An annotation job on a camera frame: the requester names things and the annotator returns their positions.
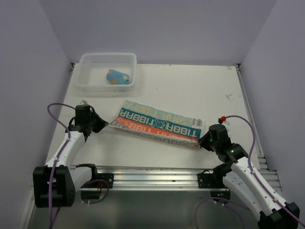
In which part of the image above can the blue polka dot towel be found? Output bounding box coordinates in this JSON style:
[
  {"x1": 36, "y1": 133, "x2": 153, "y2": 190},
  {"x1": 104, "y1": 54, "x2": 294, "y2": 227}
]
[{"x1": 106, "y1": 69, "x2": 129, "y2": 85}]

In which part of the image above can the rabbit print towel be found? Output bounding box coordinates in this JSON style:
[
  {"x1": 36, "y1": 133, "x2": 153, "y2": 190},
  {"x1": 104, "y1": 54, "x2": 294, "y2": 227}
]
[{"x1": 109, "y1": 100, "x2": 205, "y2": 148}]

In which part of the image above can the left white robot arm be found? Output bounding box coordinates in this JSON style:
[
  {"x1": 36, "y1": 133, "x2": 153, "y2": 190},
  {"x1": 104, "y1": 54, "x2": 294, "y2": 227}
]
[{"x1": 33, "y1": 104, "x2": 113, "y2": 208}]

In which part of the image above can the white plastic basket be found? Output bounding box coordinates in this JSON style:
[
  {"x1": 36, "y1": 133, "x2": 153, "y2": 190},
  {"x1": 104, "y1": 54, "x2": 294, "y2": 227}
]
[{"x1": 75, "y1": 52, "x2": 137, "y2": 92}]

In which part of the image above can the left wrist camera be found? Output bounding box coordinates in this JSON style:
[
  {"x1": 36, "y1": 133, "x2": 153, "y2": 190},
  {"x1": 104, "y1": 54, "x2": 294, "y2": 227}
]
[{"x1": 79, "y1": 100, "x2": 88, "y2": 105}]

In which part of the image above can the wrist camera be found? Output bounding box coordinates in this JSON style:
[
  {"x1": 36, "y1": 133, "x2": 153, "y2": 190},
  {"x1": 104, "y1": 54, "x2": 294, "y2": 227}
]
[
  {"x1": 79, "y1": 100, "x2": 88, "y2": 105},
  {"x1": 218, "y1": 116, "x2": 231, "y2": 132}
]

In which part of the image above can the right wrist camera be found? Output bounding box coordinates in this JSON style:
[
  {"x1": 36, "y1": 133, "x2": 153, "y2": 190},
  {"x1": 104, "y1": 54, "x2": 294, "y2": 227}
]
[{"x1": 218, "y1": 116, "x2": 231, "y2": 132}]

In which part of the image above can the aluminium front rail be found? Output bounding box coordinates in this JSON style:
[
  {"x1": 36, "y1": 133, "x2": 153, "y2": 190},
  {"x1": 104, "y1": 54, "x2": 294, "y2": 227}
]
[{"x1": 71, "y1": 166, "x2": 281, "y2": 191}]

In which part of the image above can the aluminium rail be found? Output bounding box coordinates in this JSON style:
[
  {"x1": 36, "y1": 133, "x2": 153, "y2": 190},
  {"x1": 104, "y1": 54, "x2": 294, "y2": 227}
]
[
  {"x1": 71, "y1": 166, "x2": 281, "y2": 191},
  {"x1": 235, "y1": 63, "x2": 270, "y2": 171}
]

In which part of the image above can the aluminium right side rail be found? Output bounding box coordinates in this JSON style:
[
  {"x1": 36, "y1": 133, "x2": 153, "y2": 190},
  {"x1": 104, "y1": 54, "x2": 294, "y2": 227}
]
[{"x1": 235, "y1": 63, "x2": 270, "y2": 171}]

